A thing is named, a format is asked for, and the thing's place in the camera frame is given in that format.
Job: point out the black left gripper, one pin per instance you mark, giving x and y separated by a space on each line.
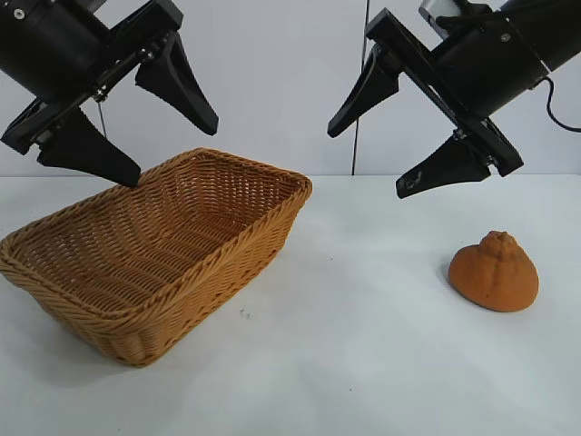
50 45

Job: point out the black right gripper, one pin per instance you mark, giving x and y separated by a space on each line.
490 68

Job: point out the woven wicker basket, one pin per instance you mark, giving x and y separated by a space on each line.
150 254

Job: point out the bumpy orange fruit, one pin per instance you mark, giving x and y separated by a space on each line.
495 277

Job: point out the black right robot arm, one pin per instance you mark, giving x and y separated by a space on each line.
544 27

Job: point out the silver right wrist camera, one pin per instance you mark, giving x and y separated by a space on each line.
429 11

